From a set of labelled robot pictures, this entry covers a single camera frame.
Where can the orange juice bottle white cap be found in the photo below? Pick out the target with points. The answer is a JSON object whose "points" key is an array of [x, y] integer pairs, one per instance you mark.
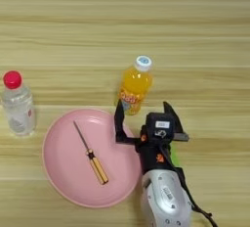
{"points": [[136, 84]]}

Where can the clear water bottle red cap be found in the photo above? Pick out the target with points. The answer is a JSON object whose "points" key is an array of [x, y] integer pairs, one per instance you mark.
{"points": [[19, 107]]}

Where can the pink round plate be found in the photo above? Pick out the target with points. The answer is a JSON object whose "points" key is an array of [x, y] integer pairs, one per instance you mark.
{"points": [[65, 165]]}

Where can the small black box white label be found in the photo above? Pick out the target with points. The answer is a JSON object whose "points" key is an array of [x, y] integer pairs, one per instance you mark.
{"points": [[160, 125]]}

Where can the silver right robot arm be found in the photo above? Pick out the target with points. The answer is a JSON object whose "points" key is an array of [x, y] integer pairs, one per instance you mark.
{"points": [[166, 198]]}

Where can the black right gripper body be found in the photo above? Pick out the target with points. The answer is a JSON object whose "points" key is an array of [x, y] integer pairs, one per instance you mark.
{"points": [[156, 154]]}

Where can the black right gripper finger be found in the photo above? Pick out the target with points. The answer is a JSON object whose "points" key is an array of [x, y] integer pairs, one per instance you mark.
{"points": [[177, 128], [119, 125]]}

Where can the green rectangular block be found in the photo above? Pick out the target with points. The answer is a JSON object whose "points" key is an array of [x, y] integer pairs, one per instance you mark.
{"points": [[175, 156]]}

